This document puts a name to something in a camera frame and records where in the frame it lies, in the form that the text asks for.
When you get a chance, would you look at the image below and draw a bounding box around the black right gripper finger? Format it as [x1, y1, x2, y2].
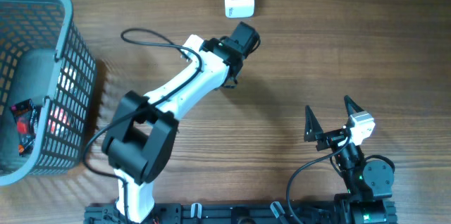
[344, 95, 364, 116]
[304, 106, 323, 142]

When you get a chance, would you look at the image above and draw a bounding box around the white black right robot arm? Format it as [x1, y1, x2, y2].
[304, 96, 397, 223]

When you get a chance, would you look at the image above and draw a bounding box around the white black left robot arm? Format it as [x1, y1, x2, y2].
[101, 22, 261, 223]

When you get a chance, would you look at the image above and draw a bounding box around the grey plastic shopping basket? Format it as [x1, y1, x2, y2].
[1, 0, 97, 187]

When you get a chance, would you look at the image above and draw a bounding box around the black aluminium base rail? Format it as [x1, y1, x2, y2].
[83, 199, 398, 224]

